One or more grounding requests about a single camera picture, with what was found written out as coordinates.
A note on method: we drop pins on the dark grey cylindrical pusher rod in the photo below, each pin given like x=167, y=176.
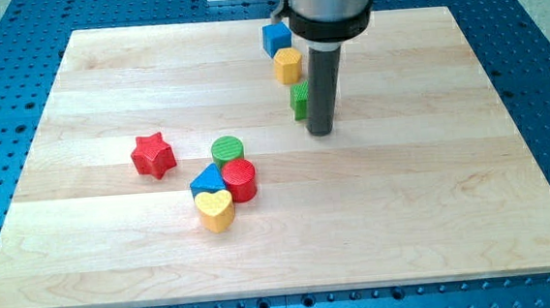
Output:
x=323, y=76

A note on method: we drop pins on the green star block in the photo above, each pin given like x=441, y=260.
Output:
x=298, y=100

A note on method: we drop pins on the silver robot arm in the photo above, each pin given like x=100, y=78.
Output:
x=325, y=25

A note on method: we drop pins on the yellow hexagon block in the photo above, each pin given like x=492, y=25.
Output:
x=287, y=65

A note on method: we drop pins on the red star block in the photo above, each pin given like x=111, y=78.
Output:
x=153, y=156

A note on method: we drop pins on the blue cube block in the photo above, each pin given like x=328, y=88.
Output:
x=275, y=37

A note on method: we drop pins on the green cylinder block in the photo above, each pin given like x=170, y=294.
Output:
x=226, y=149

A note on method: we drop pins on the red cylinder block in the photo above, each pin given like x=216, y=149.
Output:
x=240, y=179

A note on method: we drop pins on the blue triangle block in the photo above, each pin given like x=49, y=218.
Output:
x=208, y=181

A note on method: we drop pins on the yellow heart block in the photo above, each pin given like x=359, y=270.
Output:
x=216, y=210

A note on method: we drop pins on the light wooden board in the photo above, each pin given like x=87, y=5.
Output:
x=424, y=177

